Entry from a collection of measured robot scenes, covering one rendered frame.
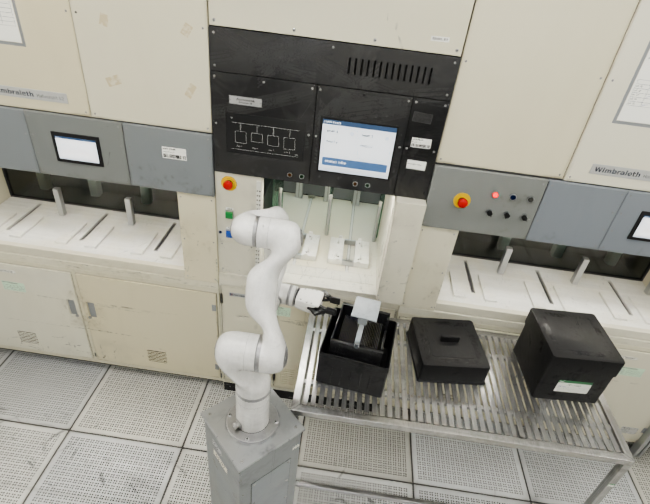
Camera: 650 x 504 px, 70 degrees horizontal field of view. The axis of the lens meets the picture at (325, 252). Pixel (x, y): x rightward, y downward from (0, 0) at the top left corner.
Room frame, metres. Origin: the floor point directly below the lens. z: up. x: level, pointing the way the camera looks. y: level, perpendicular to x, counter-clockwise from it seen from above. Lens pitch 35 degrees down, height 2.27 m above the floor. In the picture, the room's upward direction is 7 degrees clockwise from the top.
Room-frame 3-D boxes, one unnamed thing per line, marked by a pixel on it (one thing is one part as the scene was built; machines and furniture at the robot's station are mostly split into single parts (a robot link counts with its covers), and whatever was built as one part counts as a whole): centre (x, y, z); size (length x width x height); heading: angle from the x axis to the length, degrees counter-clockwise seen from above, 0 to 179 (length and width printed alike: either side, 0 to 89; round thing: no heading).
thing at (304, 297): (1.39, 0.04, 1.06); 0.11 x 0.10 x 0.07; 80
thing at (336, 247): (2.01, -0.12, 0.89); 0.22 x 0.21 x 0.04; 178
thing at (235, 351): (1.03, 0.22, 1.07); 0.19 x 0.12 x 0.24; 88
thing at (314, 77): (2.14, 0.04, 0.98); 0.95 x 0.88 x 1.95; 178
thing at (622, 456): (1.37, -0.60, 0.38); 1.30 x 0.60 x 0.76; 88
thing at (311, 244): (2.02, 0.15, 0.89); 0.22 x 0.21 x 0.04; 178
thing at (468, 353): (1.46, -0.58, 0.83); 0.29 x 0.29 x 0.13; 5
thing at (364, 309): (1.35, -0.18, 0.93); 0.24 x 0.20 x 0.32; 170
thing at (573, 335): (1.43, -1.06, 0.89); 0.29 x 0.29 x 0.25; 2
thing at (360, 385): (1.35, -0.18, 0.85); 0.28 x 0.28 x 0.17; 80
